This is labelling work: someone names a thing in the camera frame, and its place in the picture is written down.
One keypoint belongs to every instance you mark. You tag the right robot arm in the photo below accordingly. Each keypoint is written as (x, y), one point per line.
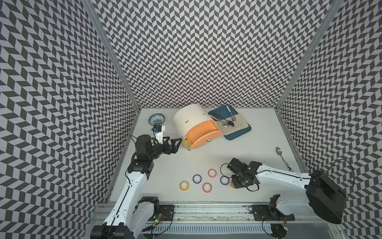
(314, 193)

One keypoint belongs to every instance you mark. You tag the red tape roll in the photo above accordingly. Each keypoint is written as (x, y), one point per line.
(207, 187)
(212, 173)

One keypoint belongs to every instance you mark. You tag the yellow tape roll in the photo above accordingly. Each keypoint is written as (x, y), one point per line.
(184, 186)
(232, 186)

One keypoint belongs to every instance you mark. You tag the yellow drawer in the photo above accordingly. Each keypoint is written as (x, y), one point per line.
(187, 143)

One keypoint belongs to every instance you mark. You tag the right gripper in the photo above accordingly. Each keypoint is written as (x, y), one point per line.
(236, 185)

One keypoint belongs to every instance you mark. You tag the white handled utensil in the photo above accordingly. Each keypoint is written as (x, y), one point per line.
(233, 118)

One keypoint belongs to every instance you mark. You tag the beige cloth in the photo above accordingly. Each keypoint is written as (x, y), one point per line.
(240, 127)

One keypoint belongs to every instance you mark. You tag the spoon on cloth right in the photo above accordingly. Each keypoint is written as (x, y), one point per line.
(229, 122)

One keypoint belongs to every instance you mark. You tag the teal tray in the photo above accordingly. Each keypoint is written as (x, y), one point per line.
(223, 113)

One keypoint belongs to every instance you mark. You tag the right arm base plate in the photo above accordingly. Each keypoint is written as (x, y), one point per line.
(261, 212)

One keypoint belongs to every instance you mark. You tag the blue white patterned bowl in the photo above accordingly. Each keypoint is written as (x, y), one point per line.
(156, 119)

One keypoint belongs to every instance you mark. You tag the lower red tape roll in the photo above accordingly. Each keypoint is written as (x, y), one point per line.
(207, 187)

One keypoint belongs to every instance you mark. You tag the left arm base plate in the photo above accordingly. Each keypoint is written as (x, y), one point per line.
(167, 210)

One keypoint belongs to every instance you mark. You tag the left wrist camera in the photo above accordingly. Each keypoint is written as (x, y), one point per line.
(158, 131)

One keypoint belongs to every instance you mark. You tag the purple tape roll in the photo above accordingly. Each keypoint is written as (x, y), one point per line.
(224, 180)
(197, 179)

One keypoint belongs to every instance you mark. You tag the white drawer cabinet shell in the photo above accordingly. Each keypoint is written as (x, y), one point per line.
(188, 117)

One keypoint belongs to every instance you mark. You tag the spoon on cloth left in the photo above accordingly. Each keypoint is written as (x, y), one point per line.
(224, 123)

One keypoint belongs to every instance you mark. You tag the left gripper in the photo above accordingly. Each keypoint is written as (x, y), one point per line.
(174, 148)

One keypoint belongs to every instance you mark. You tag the spoon on cloth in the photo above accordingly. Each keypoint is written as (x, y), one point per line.
(229, 122)
(224, 123)

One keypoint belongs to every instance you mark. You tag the orange top drawer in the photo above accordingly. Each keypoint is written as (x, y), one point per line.
(203, 133)

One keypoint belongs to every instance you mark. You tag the metal spoon on table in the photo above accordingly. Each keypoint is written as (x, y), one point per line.
(279, 153)

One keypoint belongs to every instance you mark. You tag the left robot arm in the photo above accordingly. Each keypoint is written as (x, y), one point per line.
(130, 214)

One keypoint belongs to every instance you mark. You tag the upper red tape roll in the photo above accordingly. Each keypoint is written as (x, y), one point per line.
(212, 173)

